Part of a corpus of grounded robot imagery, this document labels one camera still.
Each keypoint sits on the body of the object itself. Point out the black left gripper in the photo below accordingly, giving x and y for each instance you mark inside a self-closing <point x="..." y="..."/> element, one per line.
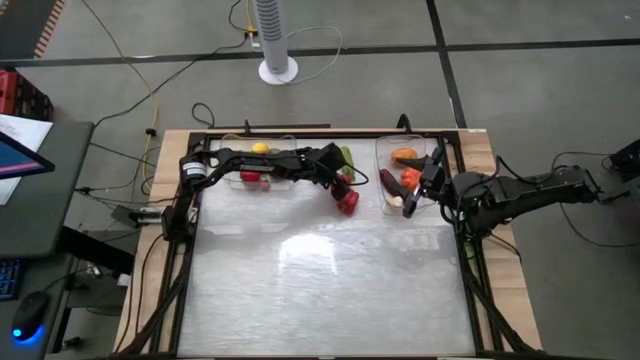
<point x="335" y="162"/>

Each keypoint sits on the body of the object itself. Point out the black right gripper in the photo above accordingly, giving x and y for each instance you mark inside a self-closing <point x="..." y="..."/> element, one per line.
<point x="434" y="177"/>

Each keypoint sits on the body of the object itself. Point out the orange red ribbed pumpkin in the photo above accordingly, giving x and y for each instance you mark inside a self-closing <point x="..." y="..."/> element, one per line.
<point x="410" y="178"/>

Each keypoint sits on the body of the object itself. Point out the long dark red chili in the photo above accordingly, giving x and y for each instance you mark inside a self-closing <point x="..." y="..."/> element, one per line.
<point x="390" y="183"/>

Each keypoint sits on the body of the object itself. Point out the orange brown potato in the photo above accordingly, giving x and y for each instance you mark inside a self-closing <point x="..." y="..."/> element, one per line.
<point x="404" y="154"/>

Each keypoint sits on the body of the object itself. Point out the small bright yellow pepper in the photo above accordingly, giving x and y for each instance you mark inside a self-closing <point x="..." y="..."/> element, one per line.
<point x="260" y="148"/>

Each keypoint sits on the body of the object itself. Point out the red apple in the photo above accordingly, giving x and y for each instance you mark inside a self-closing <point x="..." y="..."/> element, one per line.
<point x="250" y="176"/>

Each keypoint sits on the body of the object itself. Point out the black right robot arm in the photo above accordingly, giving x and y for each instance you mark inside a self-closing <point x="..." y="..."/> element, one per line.
<point x="525" y="187"/>

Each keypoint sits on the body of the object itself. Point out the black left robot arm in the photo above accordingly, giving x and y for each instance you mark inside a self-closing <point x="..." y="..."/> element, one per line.
<point x="260" y="162"/>

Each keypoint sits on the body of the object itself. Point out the green cucumber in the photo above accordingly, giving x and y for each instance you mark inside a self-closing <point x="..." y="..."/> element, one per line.
<point x="348" y="160"/>

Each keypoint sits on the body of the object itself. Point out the narrow clear plastic bin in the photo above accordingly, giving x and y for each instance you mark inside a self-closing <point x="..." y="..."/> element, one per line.
<point x="385" y="150"/>

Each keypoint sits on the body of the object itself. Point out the wide clear plastic bin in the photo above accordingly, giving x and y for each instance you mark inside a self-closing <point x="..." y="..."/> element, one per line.
<point x="235" y="142"/>

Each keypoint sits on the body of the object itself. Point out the silver table mat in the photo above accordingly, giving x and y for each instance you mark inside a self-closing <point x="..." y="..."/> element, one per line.
<point x="325" y="310"/>

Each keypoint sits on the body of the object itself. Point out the white tower fan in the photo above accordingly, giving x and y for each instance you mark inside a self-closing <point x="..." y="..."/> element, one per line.
<point x="272" y="35"/>

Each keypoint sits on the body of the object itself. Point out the black box device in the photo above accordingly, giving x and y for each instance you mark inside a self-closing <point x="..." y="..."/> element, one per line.
<point x="627" y="160"/>

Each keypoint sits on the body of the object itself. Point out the grey desk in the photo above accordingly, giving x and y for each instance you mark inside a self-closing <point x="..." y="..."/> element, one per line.
<point x="55" y="200"/>

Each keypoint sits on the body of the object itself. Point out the white paper sheet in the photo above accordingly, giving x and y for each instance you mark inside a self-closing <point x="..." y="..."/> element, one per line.
<point x="25" y="131"/>

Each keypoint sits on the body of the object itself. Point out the monitor with blue screen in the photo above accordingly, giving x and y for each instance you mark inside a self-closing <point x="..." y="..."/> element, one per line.
<point x="17" y="160"/>

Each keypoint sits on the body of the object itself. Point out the black computer mouse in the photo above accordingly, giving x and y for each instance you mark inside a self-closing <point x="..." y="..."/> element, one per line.
<point x="30" y="315"/>

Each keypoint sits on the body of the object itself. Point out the red plastic crate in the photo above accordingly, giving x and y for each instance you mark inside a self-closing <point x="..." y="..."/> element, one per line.
<point x="20" y="95"/>

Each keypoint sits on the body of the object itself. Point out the backlit keyboard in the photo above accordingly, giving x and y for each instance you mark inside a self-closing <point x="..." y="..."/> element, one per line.
<point x="9" y="277"/>

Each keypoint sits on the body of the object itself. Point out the dark rug with striped edge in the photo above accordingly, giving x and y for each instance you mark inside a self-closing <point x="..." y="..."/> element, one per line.
<point x="22" y="25"/>

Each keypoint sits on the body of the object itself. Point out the black metal table frame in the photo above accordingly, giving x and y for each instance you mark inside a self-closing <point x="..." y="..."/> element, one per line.
<point x="197" y="260"/>

